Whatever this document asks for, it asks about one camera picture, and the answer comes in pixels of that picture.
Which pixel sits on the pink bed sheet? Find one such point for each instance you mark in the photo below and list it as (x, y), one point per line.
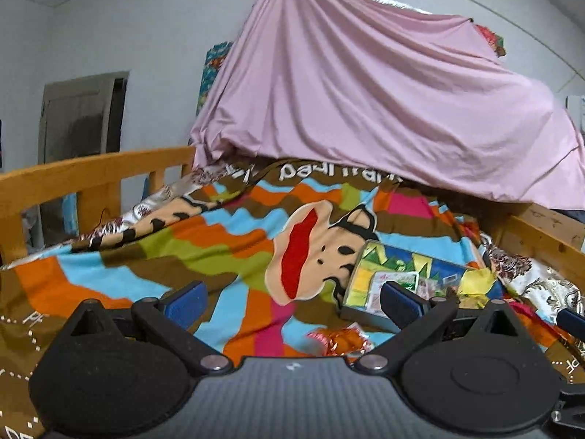
(365, 91)

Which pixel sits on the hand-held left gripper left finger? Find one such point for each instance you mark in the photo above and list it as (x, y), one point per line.
(187, 304)

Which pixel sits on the white green snack packet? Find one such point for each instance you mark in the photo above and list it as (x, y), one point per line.
(397, 280)

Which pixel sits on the small orange snack packet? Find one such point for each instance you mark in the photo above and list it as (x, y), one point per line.
(346, 340)

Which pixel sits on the dinosaur print tray box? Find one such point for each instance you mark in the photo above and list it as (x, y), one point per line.
(361, 279)

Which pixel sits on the clear brown snack packet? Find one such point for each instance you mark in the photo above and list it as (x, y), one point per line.
(434, 286)

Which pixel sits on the teal floral cloth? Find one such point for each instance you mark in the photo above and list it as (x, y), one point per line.
(212, 68)

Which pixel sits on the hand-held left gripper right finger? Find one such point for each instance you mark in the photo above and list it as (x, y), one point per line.
(402, 304)

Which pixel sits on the red floral cloth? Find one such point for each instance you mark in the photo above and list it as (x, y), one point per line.
(491, 39)

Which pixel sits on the white maroon floral quilt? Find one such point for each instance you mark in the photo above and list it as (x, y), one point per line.
(534, 279)

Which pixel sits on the printed monkey blanket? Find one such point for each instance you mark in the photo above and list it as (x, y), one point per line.
(160, 247)

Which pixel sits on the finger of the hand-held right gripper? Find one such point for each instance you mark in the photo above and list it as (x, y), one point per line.
(573, 323)
(569, 404)

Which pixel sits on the blue patterned bag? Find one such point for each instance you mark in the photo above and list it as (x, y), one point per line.
(69, 215)

